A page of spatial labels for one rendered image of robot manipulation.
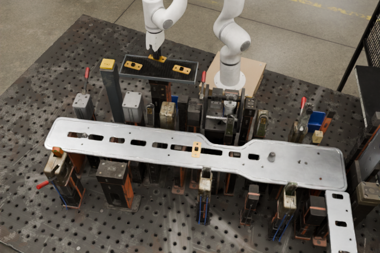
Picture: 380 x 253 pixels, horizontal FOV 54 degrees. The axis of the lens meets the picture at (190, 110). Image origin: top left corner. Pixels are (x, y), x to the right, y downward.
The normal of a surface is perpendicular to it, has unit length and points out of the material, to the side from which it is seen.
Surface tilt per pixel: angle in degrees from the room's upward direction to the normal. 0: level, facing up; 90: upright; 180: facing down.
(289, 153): 0
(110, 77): 90
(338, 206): 0
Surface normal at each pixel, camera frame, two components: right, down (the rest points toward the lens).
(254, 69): -0.07, -0.61
